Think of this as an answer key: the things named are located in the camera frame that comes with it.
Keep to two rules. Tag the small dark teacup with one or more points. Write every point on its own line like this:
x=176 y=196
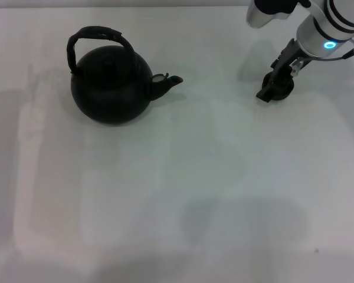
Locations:
x=286 y=92

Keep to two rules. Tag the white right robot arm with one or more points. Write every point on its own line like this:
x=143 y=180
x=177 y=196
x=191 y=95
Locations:
x=327 y=20

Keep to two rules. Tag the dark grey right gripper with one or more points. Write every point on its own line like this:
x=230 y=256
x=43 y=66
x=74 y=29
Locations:
x=290 y=56

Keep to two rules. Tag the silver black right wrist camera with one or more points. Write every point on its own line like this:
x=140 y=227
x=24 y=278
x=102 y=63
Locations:
x=262 y=10

